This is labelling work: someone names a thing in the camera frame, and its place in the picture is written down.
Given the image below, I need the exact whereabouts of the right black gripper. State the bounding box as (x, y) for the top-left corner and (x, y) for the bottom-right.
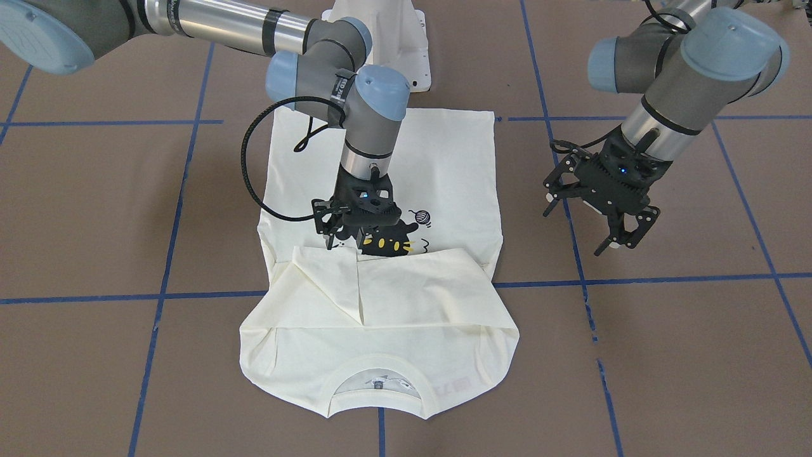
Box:
(311, 167), (402, 252)

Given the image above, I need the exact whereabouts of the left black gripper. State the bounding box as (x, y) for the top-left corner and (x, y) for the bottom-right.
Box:
(542, 127), (673, 256)

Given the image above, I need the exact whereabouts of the cream long-sleeve cat shirt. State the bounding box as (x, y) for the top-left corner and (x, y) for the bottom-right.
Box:
(240, 108), (520, 418)

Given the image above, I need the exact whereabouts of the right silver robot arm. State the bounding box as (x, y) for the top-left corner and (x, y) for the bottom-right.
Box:
(1, 1), (410, 249)

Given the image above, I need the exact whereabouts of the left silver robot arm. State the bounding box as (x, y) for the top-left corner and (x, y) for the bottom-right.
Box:
(544, 1), (790, 255)

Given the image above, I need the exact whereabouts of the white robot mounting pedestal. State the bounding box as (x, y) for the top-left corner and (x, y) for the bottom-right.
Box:
(321, 1), (431, 92)

